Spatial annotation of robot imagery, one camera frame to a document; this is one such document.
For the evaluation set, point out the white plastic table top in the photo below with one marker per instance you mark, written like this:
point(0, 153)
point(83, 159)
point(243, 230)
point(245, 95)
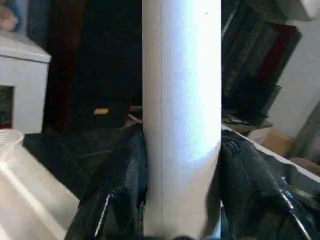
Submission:
point(30, 190)

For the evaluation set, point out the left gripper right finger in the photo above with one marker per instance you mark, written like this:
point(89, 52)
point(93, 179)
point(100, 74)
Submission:
point(255, 200)

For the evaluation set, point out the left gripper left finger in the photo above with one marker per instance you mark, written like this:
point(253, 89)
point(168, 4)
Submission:
point(115, 195)

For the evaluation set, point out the white plastic table leg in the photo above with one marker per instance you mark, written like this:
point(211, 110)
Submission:
point(180, 100)

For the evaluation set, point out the black work mat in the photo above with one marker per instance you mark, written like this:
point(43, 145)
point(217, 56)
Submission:
point(75, 150)

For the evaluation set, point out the white cabinet with glass doors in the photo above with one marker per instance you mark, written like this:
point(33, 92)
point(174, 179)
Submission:
point(25, 85)

